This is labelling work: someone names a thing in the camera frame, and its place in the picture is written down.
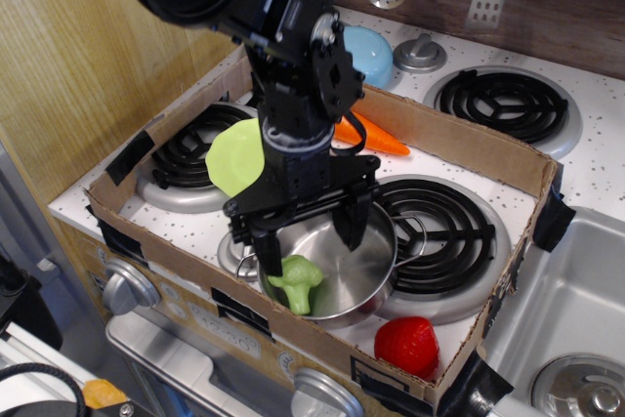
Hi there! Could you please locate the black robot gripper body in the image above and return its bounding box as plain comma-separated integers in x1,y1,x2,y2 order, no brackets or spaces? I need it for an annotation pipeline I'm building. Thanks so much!
225,141,380,244

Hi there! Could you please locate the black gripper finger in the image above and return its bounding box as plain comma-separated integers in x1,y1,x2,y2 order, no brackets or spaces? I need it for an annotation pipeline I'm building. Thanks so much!
251,229,282,277
332,190,373,251

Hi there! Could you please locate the green toy broccoli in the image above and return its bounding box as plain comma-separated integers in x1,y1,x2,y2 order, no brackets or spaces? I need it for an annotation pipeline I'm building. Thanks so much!
269,255,323,315

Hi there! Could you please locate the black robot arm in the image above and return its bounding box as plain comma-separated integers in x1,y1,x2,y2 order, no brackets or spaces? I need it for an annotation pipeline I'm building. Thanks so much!
138,0,380,276

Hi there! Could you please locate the stainless steel pan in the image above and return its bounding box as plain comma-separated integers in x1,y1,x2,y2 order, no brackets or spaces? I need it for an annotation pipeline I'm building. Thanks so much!
257,204,429,329

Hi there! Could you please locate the silver stove top knob front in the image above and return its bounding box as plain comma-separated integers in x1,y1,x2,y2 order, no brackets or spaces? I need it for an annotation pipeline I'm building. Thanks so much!
217,233,258,282

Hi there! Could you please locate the silver stove knob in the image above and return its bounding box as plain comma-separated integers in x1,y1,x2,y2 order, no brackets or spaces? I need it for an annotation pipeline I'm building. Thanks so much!
393,33,447,73
217,233,258,282

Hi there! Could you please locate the light green plastic plate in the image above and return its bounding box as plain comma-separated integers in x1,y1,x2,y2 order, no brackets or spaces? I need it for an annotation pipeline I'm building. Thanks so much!
205,118,265,197

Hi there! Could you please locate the orange toy carrot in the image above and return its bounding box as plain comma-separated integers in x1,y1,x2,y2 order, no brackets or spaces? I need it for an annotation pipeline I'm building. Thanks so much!
334,113,410,156

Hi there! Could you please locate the front right black burner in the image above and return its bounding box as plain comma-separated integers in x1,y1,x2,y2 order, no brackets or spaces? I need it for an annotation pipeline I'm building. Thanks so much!
376,175,512,325

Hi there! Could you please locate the black burner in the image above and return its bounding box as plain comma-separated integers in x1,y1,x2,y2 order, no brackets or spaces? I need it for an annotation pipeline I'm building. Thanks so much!
423,65,583,159
376,175,512,325
136,102,257,214

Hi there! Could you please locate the front left black burner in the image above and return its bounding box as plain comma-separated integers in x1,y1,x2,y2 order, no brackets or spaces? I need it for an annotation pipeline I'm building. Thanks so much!
136,102,257,214

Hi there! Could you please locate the brown cardboard fence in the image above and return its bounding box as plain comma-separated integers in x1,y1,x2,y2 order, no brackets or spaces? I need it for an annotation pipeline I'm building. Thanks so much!
87,50,564,416

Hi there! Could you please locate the red toy strawberry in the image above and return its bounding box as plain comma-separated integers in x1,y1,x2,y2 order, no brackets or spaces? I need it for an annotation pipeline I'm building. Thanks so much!
374,316,439,380

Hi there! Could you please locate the light blue plastic bowl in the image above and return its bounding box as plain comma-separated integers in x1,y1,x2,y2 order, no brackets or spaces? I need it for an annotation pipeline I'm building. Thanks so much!
344,26,393,89

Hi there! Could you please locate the silver oven knob left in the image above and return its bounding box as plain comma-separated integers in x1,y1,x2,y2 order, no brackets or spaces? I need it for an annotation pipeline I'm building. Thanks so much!
103,259,161,315

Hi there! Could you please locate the silver oven knob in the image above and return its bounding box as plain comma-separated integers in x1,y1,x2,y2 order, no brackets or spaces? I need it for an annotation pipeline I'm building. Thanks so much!
290,367,365,417
103,259,161,315

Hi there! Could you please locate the silver oven knob right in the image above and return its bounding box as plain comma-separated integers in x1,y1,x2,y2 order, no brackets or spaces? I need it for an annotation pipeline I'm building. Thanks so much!
290,367,365,417

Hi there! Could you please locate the silver stove top knob back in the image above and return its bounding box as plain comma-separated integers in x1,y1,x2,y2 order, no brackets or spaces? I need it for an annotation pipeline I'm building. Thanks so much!
393,33,447,73

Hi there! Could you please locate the back right black burner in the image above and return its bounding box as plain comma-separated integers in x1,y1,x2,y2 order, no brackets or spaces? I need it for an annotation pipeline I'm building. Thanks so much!
423,65,583,159

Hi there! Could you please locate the orange object bottom left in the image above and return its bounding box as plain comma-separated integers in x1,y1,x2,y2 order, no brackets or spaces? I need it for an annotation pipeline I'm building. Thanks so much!
82,379,128,409

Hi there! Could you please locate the silver sink basin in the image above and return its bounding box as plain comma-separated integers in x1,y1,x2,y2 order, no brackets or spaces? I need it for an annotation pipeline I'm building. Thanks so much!
484,208,624,416

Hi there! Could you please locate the hanging silver slotted spatula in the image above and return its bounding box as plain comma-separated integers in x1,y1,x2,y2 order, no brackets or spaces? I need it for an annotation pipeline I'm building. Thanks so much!
465,0,506,30

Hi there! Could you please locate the silver sink drain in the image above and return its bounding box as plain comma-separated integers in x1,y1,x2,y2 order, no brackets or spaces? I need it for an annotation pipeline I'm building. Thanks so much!
529,354,624,416

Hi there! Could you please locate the silver oven door handle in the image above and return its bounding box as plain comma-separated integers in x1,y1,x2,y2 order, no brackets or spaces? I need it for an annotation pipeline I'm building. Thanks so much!
106,313,258,416

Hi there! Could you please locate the black cable bottom left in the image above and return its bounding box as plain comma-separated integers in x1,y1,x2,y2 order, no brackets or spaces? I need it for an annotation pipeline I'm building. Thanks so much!
0,361,88,417

